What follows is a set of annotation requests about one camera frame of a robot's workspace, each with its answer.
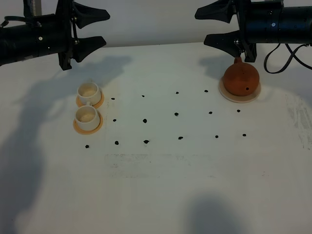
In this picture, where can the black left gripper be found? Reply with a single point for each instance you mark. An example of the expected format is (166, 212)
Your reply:
(70, 14)

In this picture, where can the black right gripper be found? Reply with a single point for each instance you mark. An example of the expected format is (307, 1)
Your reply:
(258, 23)

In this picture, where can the brown clay teapot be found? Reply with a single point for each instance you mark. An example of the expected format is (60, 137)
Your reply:
(241, 79)

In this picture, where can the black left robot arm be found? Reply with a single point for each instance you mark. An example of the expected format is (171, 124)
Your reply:
(33, 36)

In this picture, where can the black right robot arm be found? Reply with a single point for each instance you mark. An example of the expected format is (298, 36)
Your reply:
(295, 25)

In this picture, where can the cream round teapot coaster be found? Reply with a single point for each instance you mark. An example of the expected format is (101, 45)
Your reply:
(238, 99)

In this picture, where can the white far teacup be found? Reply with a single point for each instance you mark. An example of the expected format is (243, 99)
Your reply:
(89, 92)

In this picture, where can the white teacup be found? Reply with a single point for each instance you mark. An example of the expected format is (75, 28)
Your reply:
(89, 92)
(83, 113)

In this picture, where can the orange far cup coaster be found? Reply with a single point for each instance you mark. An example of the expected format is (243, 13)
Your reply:
(102, 98)

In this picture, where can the orange cup coaster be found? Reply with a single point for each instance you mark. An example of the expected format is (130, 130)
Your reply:
(102, 98)
(90, 127)

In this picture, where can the white near teacup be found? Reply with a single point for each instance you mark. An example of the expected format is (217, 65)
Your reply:
(83, 113)

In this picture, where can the orange near cup coaster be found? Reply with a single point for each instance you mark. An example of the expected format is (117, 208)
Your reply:
(90, 127)

